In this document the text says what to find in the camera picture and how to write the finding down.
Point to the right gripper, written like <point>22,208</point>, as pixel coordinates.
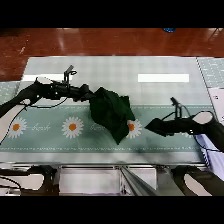
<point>156,126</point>

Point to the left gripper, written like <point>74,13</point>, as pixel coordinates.
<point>86,94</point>

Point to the dark green shirt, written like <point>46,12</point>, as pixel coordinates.
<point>111,111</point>

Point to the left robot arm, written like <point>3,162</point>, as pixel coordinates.
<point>31,91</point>

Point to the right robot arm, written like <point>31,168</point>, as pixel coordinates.
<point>200,126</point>

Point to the pale lavender garment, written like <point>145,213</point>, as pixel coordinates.
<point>213,156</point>

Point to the blue object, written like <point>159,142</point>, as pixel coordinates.
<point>169,30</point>

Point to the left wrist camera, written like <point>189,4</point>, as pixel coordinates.
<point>68,74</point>

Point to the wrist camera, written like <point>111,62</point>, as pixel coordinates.
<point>68,74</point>
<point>176,108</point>

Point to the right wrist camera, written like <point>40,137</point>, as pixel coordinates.
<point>176,108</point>

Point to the silver frame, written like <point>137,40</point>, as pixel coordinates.
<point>100,180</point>

